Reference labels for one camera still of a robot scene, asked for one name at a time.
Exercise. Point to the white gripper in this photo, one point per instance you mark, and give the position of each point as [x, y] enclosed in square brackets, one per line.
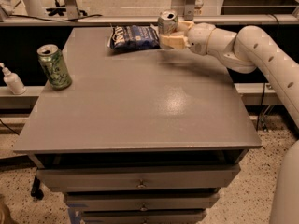
[199, 37]

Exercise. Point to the silver 7up can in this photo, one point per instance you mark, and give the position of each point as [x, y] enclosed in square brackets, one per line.
[167, 22]

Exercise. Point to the blue chip bag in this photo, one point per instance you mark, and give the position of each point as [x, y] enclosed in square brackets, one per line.
[133, 37]

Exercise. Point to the white pump bottle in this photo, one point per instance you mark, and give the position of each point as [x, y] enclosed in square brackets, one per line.
[13, 81]

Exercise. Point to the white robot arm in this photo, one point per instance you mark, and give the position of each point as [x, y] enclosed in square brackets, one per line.
[249, 49]

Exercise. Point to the grey metal post right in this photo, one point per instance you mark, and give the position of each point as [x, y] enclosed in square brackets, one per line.
[189, 10]

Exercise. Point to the black caster wheel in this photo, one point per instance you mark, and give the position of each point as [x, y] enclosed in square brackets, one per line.
[36, 192]

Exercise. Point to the black office chair base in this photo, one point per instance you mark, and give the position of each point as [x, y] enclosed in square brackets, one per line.
[60, 10]

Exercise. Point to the grey metal post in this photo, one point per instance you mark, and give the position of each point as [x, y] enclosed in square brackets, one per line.
[189, 10]
[72, 9]

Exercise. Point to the grey drawer cabinet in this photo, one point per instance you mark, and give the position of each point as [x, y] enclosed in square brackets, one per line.
[146, 137]

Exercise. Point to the green soda can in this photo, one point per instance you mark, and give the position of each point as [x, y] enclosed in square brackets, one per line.
[52, 62]

